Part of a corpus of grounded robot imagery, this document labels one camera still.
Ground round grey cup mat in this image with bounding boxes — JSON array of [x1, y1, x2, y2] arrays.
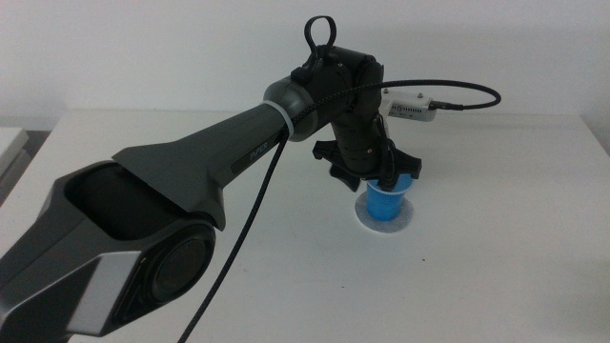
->
[[354, 193, 415, 234]]

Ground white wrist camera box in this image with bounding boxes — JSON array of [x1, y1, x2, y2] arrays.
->
[[379, 90, 440, 123]]

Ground white cable tie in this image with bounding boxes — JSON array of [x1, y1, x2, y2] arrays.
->
[[262, 99, 295, 140]]

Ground black braided cable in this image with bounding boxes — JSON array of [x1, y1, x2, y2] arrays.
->
[[177, 78, 502, 343]]

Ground black cable loop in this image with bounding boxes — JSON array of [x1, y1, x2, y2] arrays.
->
[[290, 14, 338, 82]]

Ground blue plastic cup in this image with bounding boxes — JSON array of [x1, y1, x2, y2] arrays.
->
[[365, 172, 414, 222]]

